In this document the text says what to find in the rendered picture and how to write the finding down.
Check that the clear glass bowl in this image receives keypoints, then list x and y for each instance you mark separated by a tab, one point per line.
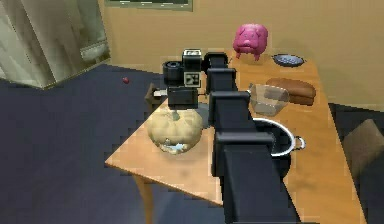
268	100

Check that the green framed picture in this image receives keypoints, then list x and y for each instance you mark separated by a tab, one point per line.
150	3

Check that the small red ball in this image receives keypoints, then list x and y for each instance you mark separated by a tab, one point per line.
125	80

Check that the pink piggy bank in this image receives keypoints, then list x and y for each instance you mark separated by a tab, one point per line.
250	38

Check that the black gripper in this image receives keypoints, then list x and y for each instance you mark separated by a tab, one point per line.
181	98

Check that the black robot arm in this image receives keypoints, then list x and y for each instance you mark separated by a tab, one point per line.
246	166

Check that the wooden table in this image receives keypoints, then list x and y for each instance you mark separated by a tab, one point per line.
320	186

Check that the pale green curtain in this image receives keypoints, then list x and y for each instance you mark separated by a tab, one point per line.
50	40

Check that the dark brown chair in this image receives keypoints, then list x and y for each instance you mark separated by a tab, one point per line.
150	100

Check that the pale orange pumpkin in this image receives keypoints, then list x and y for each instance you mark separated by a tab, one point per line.
176	131

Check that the black pot with silver rim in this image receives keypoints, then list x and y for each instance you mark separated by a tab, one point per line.
283	140

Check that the brown bread loaf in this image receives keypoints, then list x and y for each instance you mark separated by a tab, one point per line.
296	89

